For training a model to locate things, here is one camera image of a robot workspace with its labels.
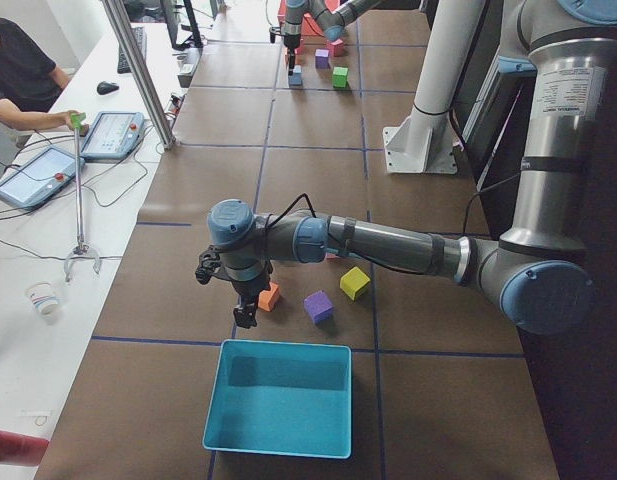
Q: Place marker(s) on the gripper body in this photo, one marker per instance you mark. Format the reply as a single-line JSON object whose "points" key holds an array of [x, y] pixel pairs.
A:
{"points": [[291, 42], [248, 288]]}

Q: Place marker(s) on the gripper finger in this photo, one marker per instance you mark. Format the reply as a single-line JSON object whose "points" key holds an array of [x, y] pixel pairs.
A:
{"points": [[291, 60], [250, 313], [240, 316]]}

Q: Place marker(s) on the light blue block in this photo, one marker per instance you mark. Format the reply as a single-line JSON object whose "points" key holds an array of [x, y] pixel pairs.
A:
{"points": [[295, 78]]}

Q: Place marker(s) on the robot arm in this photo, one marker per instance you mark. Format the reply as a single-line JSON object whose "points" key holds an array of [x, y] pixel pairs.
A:
{"points": [[350, 11], [533, 272]]}

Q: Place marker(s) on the person hand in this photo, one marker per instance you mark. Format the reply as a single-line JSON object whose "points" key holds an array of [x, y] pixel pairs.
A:
{"points": [[76, 121]]}

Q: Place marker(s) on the near orange block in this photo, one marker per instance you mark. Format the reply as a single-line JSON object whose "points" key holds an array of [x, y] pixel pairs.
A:
{"points": [[268, 298]]}

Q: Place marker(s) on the pink tray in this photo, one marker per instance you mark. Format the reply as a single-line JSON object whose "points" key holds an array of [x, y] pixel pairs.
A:
{"points": [[310, 18]]}

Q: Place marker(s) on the far purple block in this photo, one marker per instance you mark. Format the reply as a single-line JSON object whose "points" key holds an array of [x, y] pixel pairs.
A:
{"points": [[322, 59]]}

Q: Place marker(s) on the purple block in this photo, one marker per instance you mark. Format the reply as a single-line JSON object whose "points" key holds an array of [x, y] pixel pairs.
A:
{"points": [[318, 306], [322, 59]]}

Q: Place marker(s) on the magenta block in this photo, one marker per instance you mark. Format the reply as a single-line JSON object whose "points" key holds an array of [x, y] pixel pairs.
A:
{"points": [[336, 47]]}

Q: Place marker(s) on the green block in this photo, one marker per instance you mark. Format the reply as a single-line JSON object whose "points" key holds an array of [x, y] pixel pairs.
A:
{"points": [[339, 78]]}

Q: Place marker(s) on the near purple block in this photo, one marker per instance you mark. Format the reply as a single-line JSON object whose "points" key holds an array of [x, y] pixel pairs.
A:
{"points": [[318, 306]]}

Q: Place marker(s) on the blue tray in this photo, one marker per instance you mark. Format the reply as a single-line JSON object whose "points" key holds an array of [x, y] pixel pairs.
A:
{"points": [[281, 398]]}

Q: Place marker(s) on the yellow block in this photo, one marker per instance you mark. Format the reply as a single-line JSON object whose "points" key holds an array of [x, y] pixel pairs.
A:
{"points": [[354, 283]]}

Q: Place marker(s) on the black monitor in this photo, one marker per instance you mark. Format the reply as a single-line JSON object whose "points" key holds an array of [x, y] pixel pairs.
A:
{"points": [[183, 28]]}

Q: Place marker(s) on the white pillar with base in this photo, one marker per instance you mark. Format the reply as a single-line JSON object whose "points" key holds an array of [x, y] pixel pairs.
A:
{"points": [[423, 142]]}

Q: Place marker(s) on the computer mouse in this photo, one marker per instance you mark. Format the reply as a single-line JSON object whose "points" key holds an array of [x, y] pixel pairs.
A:
{"points": [[105, 87]]}

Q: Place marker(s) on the far teach pendant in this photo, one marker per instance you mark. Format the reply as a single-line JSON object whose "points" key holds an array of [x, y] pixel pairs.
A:
{"points": [[112, 136]]}

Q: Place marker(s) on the teach pendant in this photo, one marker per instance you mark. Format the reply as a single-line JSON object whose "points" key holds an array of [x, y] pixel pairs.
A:
{"points": [[112, 136], [38, 179]]}

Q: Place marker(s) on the paper cup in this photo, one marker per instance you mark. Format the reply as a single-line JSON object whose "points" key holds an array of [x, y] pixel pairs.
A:
{"points": [[45, 301]]}

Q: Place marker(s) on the grabber reacher tool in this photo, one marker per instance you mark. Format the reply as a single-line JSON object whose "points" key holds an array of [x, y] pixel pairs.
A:
{"points": [[82, 250]]}

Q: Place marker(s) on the near teach pendant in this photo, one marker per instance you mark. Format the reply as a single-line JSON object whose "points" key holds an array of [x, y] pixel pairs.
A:
{"points": [[38, 179]]}

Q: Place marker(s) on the person in black shirt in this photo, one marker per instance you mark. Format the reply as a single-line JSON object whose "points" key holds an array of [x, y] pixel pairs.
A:
{"points": [[30, 83]]}

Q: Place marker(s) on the red cylinder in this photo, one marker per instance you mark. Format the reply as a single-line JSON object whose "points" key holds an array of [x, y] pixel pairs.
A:
{"points": [[21, 450]]}

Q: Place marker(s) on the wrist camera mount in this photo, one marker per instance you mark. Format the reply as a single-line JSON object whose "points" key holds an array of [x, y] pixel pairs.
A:
{"points": [[209, 266]]}

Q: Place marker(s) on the aluminium frame post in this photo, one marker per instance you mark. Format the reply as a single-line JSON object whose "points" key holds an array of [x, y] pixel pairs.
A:
{"points": [[121, 26]]}

